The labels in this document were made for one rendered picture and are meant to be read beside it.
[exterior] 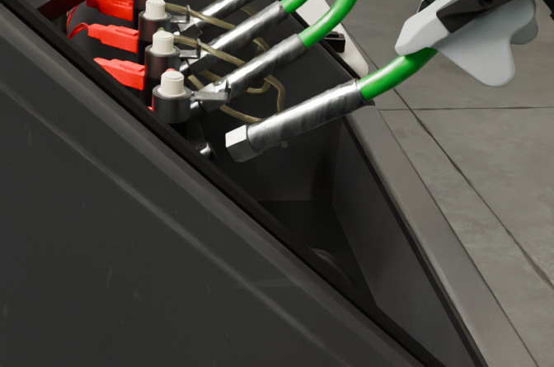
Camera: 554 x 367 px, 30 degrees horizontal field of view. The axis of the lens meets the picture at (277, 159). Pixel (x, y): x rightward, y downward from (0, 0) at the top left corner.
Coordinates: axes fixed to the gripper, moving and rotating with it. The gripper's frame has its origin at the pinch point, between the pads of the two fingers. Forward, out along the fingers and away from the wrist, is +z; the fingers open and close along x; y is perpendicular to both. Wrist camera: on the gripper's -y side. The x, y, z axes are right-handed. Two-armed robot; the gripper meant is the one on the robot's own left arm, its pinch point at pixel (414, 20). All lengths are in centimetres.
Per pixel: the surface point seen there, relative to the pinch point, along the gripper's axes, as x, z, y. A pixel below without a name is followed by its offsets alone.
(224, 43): 15.6, 27.1, -4.5
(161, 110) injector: -1.0, 20.7, -5.0
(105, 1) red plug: 18.4, 37.6, -14.3
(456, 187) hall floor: 179, 147, 85
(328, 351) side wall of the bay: -24.3, -2.6, 4.8
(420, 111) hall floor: 223, 172, 73
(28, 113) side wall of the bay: -28.7, -4.8, -10.7
